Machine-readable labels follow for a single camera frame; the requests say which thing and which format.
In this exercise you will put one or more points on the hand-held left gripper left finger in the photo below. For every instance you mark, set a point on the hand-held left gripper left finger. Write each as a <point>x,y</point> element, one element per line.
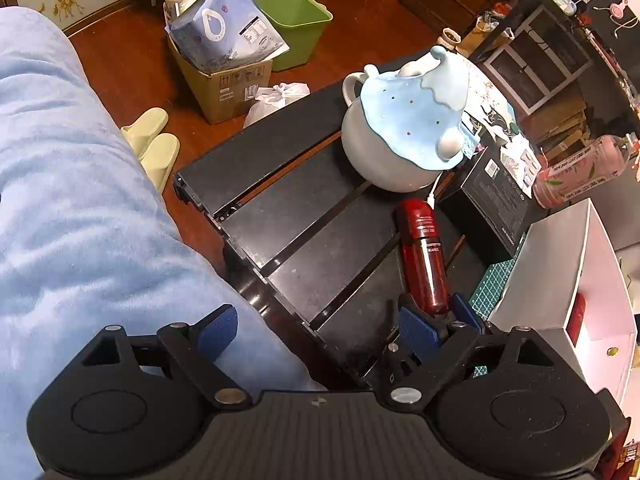
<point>217,332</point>

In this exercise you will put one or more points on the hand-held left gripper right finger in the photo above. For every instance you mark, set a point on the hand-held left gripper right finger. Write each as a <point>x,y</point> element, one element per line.
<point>419,334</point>

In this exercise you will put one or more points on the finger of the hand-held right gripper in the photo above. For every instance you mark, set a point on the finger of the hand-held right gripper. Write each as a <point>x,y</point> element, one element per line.
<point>467,312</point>
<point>392,367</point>

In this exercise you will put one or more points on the white storage box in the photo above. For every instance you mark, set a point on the white storage box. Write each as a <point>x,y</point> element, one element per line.
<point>560,280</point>

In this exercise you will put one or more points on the green cutting mat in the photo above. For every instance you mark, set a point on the green cutting mat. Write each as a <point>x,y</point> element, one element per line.
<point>492,285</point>

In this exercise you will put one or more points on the black cardboard box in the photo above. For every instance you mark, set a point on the black cardboard box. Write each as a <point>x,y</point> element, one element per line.
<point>485,210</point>

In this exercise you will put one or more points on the light blue blanket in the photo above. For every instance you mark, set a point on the light blue blanket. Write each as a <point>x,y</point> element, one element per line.
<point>100,260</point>

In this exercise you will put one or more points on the pale green slipper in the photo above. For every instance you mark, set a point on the pale green slipper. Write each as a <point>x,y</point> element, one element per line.
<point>145,125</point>
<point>162,157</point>

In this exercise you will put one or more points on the pile of illustrated papers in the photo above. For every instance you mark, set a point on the pile of illustrated papers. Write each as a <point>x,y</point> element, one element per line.
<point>495,110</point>

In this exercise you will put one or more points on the white plastic bag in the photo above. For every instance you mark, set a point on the white plastic bag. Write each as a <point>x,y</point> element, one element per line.
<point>275,102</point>

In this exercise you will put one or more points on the brown cardboard box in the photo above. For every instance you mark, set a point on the brown cardboard box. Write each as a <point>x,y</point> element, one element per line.
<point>225,95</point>

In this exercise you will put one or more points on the small white flower pot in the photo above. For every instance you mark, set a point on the small white flower pot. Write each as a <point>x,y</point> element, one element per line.
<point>448,39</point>

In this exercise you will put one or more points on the blue white refill pack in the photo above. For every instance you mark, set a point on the blue white refill pack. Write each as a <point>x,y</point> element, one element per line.
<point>225,25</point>

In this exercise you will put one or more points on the green plastic bin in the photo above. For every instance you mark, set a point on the green plastic bin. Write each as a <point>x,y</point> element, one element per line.
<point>295,25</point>

